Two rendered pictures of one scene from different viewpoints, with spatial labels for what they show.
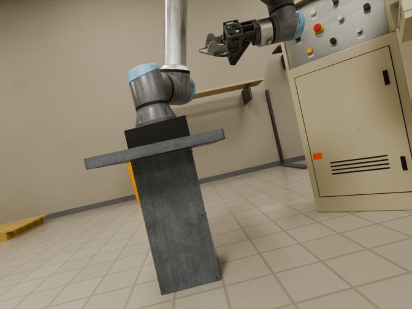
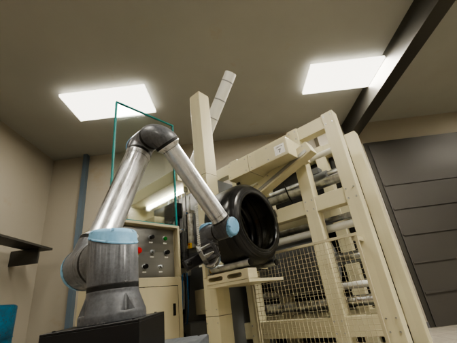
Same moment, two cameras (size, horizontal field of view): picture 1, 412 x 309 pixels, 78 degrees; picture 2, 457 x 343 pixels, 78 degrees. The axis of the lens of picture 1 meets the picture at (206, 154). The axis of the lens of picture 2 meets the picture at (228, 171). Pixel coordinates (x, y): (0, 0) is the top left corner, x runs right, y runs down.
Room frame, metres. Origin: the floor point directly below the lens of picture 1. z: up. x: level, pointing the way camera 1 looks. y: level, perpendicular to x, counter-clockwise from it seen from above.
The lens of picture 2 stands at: (0.71, 1.08, 0.70)
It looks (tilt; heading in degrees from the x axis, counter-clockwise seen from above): 25 degrees up; 273
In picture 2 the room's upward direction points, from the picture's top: 7 degrees counter-clockwise
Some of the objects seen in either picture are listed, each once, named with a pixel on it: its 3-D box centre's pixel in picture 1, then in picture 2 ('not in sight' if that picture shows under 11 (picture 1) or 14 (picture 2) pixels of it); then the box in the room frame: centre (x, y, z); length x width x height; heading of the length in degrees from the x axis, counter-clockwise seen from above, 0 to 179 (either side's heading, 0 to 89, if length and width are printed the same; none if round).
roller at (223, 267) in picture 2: not in sight; (230, 266); (0.87, -0.80, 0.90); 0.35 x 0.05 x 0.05; 143
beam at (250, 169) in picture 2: not in sight; (264, 163); (0.51, -1.08, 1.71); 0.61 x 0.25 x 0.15; 143
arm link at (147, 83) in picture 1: (148, 86); (112, 256); (1.16, 0.19, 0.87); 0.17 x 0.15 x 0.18; 142
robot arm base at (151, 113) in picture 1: (154, 116); (113, 302); (1.15, 0.19, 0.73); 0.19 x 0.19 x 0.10
